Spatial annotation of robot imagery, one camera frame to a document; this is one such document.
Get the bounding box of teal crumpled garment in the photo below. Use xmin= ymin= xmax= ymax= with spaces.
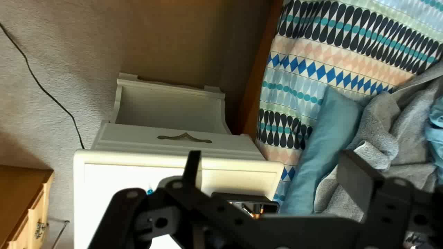
xmin=424 ymin=95 xmax=443 ymax=174

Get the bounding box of wooden rolltop desk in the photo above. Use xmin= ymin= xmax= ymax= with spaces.
xmin=0 ymin=164 xmax=56 ymax=249

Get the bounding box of grey towel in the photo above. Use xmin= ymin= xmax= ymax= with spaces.
xmin=313 ymin=59 xmax=443 ymax=223

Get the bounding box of wooden bunk bed frame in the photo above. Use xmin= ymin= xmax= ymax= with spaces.
xmin=230 ymin=0 xmax=285 ymax=140

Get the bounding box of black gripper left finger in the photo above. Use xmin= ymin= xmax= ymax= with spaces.
xmin=87 ymin=149 xmax=219 ymax=249

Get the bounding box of thin black power cord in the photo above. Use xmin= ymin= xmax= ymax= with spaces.
xmin=0 ymin=22 xmax=87 ymax=151

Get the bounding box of white nightstand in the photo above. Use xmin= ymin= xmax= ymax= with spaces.
xmin=72 ymin=72 xmax=285 ymax=249

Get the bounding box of light blue pillow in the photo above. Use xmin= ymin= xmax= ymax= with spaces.
xmin=279 ymin=86 xmax=366 ymax=217

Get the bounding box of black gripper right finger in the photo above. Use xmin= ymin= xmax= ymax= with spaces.
xmin=337 ymin=149 xmax=443 ymax=249

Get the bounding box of patterned blue striped bedspread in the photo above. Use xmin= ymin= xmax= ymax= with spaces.
xmin=255 ymin=0 xmax=443 ymax=205

